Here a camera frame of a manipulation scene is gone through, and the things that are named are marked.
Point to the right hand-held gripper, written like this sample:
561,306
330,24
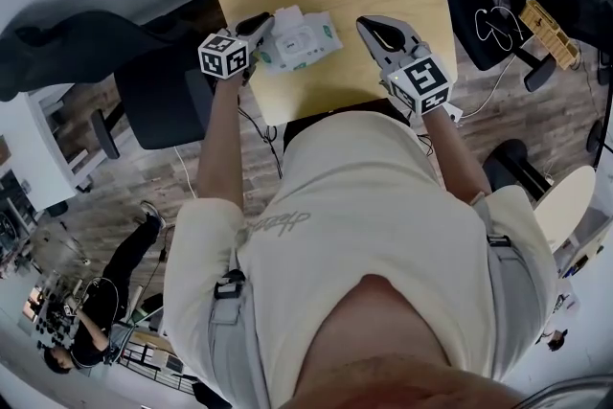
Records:
421,84

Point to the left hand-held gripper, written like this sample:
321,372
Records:
224,55

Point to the white wet wipes pack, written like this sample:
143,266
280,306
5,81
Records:
299,44

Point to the person's left forearm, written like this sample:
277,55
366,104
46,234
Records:
220,143

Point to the person's right forearm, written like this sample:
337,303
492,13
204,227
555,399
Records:
455,153

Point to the black chair seat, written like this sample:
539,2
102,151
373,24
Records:
306,124

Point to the person's cream t-shirt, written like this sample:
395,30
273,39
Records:
354,206

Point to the black chair base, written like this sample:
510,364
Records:
512,163

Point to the white cabinet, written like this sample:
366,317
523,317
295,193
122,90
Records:
43,148

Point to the round beige stool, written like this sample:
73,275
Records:
567,206

